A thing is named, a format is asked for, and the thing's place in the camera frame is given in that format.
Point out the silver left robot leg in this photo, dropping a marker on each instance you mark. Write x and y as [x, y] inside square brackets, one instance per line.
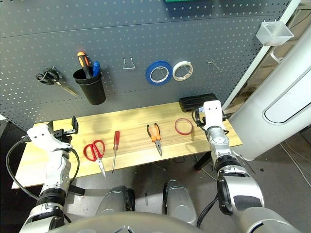
[114, 201]

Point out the grey robot torso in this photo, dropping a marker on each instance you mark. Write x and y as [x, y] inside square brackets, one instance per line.
[126, 223]

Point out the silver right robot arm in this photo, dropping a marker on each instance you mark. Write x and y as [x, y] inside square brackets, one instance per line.
[233, 184]

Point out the green bin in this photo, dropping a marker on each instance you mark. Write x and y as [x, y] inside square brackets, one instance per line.
[179, 1]

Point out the white tape roll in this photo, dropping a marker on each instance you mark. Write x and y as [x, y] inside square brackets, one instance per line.
[174, 71]

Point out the clear plastic bin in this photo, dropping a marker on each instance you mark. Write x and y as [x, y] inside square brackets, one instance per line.
[272, 40]

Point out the silver robot leg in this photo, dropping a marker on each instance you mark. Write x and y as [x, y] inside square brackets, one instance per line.
[179, 206]
[114, 201]

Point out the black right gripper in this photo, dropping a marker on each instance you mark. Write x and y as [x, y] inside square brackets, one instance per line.
[201, 119]

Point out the silver right robot leg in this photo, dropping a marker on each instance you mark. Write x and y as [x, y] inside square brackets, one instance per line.
[179, 206]

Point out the white pegboard frame post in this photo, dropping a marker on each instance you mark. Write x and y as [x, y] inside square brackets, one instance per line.
[255, 60]

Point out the blue marker pen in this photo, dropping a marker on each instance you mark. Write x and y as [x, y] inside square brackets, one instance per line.
[96, 68]

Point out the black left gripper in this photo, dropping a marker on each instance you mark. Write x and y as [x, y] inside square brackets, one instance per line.
[62, 136]

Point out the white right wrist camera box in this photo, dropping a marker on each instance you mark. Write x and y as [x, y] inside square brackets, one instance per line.
[212, 114]

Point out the orange black pliers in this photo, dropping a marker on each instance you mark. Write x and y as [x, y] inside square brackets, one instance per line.
[155, 138]

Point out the black plastic cup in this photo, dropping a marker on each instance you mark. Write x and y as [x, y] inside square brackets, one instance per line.
[93, 92]

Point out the dark grey pegboard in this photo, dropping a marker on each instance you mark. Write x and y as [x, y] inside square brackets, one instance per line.
[170, 36]

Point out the blue tape roll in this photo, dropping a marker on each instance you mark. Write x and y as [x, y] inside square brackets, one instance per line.
[148, 74]

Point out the metal pegboard hook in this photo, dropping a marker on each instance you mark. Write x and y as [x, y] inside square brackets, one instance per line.
[211, 62]
[185, 70]
[160, 70]

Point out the black table foot bar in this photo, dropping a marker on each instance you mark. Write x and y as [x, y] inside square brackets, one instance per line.
[76, 189]

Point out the black rectangular box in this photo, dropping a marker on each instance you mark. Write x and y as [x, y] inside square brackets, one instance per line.
[192, 103]

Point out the red tape roll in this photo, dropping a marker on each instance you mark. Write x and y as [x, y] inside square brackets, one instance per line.
[175, 126]

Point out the orange black screwdriver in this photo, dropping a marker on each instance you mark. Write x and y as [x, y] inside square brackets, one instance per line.
[82, 61]

